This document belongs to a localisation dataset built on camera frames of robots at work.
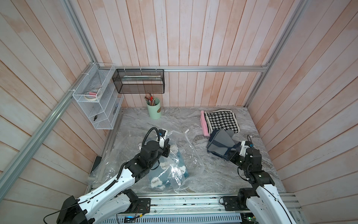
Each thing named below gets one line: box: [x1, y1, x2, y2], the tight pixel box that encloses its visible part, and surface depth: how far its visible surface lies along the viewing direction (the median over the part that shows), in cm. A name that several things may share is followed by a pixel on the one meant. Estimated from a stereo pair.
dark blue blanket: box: [206, 128, 242, 161], surface depth 94 cm
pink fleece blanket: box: [199, 110, 211, 137], surface depth 105 cm
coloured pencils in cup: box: [144, 93, 156, 106], surface depth 100 cm
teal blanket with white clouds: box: [148, 144, 190, 189], surface depth 75 cm
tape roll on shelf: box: [83, 91, 98, 101], surface depth 75 cm
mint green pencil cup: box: [145, 97, 162, 120], surface depth 108 cm
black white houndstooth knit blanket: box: [204, 109, 241, 135], surface depth 103 cm
